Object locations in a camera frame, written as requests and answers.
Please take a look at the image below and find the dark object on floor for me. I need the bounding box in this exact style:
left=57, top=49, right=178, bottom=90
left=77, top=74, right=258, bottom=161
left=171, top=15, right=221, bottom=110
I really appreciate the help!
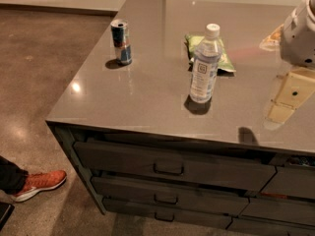
left=0, top=202, right=15, bottom=230

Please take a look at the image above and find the orange sneaker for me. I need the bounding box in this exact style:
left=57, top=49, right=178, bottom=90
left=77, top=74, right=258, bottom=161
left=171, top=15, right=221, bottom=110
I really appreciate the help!
left=11, top=170, right=67, bottom=203

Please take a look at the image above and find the bottom grey drawer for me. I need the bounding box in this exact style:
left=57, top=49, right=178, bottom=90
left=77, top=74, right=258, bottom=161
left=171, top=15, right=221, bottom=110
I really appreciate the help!
left=102, top=199, right=232, bottom=229

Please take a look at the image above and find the grey drawer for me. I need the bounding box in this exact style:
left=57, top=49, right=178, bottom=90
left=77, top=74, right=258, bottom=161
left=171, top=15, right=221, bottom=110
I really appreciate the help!
left=263, top=167, right=315, bottom=200
left=74, top=142, right=276, bottom=191
left=102, top=199, right=232, bottom=229
left=91, top=175, right=249, bottom=215

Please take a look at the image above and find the clear plastic water bottle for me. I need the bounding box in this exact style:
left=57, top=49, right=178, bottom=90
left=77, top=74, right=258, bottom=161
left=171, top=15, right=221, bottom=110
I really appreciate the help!
left=189, top=24, right=222, bottom=104

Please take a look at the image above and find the middle grey drawer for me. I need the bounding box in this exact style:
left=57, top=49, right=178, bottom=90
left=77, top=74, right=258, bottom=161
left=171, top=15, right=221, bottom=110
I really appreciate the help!
left=91, top=175, right=249, bottom=215

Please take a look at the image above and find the black trouser leg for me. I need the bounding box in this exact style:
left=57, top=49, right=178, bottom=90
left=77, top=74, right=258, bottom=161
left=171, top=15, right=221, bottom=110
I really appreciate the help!
left=0, top=156, right=29, bottom=195

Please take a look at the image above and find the orange snack bag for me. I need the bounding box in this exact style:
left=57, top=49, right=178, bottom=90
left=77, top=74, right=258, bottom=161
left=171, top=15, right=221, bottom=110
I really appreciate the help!
left=259, top=25, right=284, bottom=51

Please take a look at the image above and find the blue silver energy drink can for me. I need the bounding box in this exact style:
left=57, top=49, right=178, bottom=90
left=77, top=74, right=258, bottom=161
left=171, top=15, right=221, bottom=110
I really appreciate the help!
left=110, top=19, right=132, bottom=65

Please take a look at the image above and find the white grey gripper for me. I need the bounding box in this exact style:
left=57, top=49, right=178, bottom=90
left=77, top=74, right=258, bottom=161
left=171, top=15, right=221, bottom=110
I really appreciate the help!
left=267, top=0, right=315, bottom=124

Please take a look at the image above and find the top grey drawer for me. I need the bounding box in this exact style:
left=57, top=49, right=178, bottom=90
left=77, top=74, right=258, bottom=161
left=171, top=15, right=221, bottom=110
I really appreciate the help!
left=74, top=142, right=276, bottom=191

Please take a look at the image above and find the right grey drawer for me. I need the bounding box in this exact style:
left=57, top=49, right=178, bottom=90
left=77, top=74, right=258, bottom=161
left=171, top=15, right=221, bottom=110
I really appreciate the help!
left=263, top=167, right=315, bottom=200

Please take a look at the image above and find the green chip bag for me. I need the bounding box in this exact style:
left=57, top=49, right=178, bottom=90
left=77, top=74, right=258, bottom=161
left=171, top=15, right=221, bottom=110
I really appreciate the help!
left=185, top=33, right=235, bottom=73

